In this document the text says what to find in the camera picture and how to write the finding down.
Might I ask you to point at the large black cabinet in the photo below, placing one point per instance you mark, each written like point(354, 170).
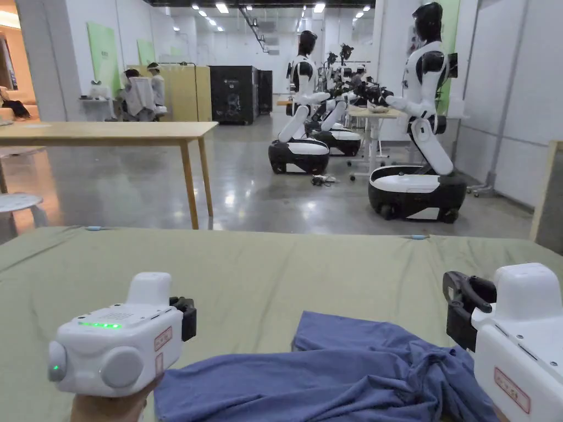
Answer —
point(231, 94)

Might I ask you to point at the light wooden cabinet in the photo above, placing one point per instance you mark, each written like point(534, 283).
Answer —
point(189, 92)

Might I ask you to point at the blue shirt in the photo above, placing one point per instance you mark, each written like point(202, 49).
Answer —
point(316, 378)

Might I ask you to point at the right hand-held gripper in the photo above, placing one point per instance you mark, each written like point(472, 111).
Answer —
point(523, 347)

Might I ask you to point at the person's left hand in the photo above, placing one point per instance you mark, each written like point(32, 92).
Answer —
point(105, 409)

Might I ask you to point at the white and black humanoid robot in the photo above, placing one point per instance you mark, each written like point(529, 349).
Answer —
point(424, 114)
point(341, 136)
point(301, 145)

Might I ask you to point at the wooden frame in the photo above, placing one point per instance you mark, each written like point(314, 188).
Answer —
point(543, 189)

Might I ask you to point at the narrow black cabinet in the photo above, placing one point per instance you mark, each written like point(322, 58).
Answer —
point(265, 92)

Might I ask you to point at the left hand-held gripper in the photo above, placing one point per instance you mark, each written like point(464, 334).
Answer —
point(114, 347)

